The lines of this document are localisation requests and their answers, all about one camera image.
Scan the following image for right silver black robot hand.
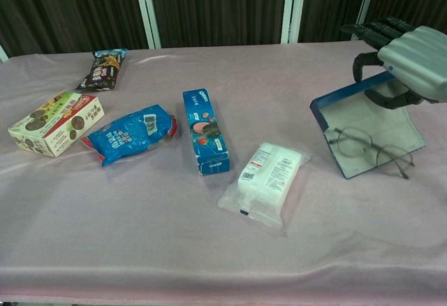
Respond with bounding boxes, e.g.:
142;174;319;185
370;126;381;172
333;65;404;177
340;15;447;110

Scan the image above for blue glasses case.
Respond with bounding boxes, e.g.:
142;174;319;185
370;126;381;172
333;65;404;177
309;71;427;180

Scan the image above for wire-frame eyeglasses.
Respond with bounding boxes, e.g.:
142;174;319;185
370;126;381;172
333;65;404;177
327;127;416;180

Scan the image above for white wipes pack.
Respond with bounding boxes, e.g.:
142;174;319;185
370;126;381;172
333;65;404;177
218;140;312;239

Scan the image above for blue Oreo box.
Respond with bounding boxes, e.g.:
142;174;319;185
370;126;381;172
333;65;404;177
182;87;232;176

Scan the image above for pink tablecloth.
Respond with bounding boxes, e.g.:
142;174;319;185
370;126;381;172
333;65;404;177
0;36;447;302

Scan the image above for blue cookie bag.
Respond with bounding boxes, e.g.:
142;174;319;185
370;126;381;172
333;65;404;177
80;103;178;168

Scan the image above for dark chocolate snack bag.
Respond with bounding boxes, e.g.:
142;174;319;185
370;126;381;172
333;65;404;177
75;48;129;93

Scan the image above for cream red biscuit box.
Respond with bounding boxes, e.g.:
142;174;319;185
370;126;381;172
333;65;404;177
8;91;105;159

